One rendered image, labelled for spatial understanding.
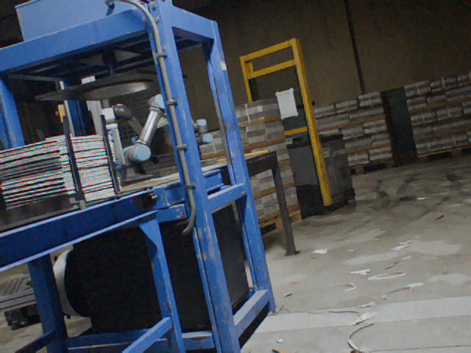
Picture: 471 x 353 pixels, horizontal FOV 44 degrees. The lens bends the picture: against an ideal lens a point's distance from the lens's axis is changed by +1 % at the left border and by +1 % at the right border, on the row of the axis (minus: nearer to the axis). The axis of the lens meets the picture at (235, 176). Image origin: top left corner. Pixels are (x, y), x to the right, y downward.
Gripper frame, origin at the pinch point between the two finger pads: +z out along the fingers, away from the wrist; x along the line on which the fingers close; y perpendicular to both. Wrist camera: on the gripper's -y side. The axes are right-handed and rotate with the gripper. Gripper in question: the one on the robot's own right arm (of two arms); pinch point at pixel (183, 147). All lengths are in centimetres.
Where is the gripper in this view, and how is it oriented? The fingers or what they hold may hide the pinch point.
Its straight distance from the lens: 468.4
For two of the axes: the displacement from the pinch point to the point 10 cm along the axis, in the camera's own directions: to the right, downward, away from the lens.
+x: -6.0, 5.3, -6.0
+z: -6.6, 1.0, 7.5
